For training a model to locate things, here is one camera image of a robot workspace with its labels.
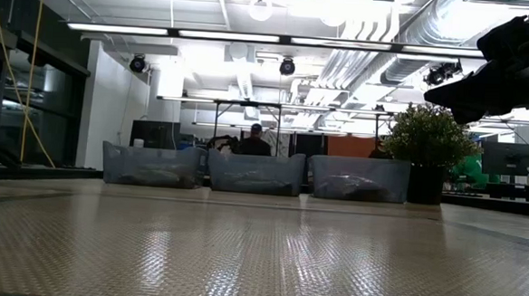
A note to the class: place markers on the white patterned sheet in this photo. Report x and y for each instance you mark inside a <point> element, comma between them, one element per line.
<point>283,144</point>

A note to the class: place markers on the white cup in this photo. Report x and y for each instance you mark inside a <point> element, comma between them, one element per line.
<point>138,143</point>

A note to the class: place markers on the silver ventilation duct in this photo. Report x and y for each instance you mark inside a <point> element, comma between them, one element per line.
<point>434,21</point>

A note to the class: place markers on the black-bordered silicone baking mat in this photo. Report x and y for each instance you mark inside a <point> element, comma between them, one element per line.
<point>285,267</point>

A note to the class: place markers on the black desk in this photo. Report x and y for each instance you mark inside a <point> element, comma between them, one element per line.
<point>511,190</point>

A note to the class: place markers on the round black ceiling camera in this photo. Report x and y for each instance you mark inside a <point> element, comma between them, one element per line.
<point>287,66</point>
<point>138,64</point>

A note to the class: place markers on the clear grey plastic bin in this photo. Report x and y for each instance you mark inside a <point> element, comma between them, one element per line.
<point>363,167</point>
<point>155,158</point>
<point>257,161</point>

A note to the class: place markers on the round white pendant lamp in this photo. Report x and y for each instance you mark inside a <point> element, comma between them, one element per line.
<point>260,8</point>

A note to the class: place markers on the black frame stand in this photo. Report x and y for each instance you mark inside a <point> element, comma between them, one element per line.
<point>248,104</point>

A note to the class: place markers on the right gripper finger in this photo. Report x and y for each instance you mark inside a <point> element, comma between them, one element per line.
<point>460,88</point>
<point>462,102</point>

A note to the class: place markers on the orange partition panel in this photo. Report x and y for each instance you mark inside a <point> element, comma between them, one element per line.
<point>350,147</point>

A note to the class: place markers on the black ceiling camera cluster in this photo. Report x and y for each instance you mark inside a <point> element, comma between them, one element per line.
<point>441,70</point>

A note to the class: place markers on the black background robot arm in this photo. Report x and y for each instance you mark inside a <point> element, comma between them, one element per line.
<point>224,142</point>

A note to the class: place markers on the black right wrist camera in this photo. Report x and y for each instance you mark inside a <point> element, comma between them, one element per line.
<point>510,38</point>

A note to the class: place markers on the overhead LED light bar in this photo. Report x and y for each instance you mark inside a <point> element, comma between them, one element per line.
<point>229,36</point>

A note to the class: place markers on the black cabinet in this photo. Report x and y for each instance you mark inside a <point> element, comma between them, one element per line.
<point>310,145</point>

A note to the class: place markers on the green potted plant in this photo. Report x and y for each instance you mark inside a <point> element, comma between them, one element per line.
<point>430,143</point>

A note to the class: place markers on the green brown granola bar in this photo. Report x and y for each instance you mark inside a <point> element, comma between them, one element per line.
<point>158,178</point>

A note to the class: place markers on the black monitor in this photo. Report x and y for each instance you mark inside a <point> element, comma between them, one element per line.
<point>506,158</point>
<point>155,134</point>

